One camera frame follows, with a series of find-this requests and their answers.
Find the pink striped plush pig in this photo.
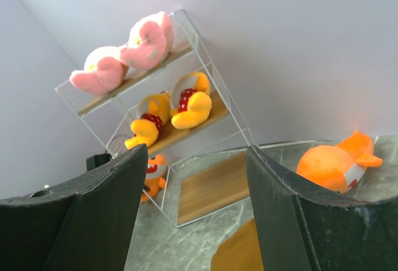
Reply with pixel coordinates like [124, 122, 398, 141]
[119, 11, 174, 71]
[69, 46, 128, 96]

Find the orange goldfish plush toy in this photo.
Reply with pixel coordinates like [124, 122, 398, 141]
[296, 130, 383, 193]

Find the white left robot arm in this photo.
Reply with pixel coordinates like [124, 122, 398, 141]
[1, 145, 149, 270]

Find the brown folded cloth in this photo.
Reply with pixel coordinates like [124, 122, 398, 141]
[210, 218, 264, 271]

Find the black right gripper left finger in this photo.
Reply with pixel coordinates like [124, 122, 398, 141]
[1, 144, 149, 270]

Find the white wire wooden shelf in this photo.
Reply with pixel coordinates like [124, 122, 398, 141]
[56, 10, 252, 226]

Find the orange shark plush toy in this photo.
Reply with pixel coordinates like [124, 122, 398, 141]
[141, 154, 169, 203]

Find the yellow frog plush polka dress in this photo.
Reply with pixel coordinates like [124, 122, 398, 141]
[125, 91, 171, 150]

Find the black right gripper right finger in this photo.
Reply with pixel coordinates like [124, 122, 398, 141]
[246, 145, 397, 270]

